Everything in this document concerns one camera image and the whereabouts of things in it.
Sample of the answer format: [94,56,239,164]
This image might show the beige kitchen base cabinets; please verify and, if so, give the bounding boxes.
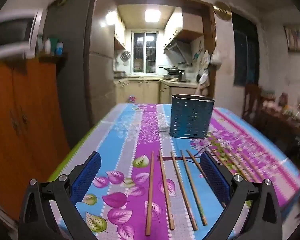
[114,77,197,104]

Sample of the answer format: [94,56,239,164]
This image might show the framed wall picture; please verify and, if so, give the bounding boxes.
[284,24,300,53]

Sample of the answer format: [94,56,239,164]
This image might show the orange wooden cabinet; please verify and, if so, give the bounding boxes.
[0,56,70,220]

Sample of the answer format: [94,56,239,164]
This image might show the white plastic bag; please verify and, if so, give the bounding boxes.
[210,48,222,66]

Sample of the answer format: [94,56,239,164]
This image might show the wooden chopstick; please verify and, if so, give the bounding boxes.
[170,151,198,231]
[159,150,175,231]
[208,146,236,175]
[186,150,207,179]
[145,151,154,236]
[181,151,207,226]

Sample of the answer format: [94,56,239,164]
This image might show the range hood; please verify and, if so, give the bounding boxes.
[164,40,192,67]

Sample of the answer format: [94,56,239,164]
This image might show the floral plastic tablecloth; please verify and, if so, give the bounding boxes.
[51,103,300,239]

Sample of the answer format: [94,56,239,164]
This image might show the white microwave oven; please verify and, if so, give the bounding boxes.
[0,9,44,59]

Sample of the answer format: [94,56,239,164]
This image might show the dark wooden chair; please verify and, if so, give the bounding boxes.
[242,83,262,125]

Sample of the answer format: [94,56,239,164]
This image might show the blue perforated utensil holder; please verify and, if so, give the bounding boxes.
[170,94,215,139]

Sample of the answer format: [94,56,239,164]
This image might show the grey refrigerator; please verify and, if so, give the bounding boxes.
[43,0,116,146]

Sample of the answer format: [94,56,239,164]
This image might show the dark wooden side table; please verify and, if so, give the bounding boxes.
[254,101,300,155]

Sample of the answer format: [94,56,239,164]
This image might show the round gold wall clock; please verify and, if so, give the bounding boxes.
[213,1,232,21]

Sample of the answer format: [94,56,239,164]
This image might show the kitchen window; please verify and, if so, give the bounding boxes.
[132,32,158,73]

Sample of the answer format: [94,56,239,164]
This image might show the steel electric kettle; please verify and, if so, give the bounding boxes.
[178,70,187,82]

